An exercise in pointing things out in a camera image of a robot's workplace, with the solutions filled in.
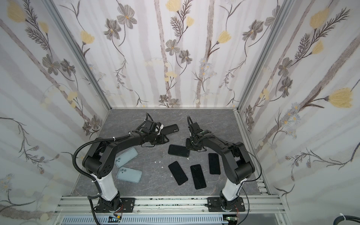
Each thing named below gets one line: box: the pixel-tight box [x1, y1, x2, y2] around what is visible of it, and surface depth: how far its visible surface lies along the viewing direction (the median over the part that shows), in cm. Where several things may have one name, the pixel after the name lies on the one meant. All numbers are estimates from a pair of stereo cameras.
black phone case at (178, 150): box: [167, 144, 191, 158], surface depth 96 cm
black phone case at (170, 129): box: [160, 123, 180, 135], surface depth 110 cm
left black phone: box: [168, 160, 188, 186], surface depth 87 cm
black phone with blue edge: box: [167, 144, 190, 158], surface depth 96 cm
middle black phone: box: [190, 164, 207, 190], surface depth 85 cm
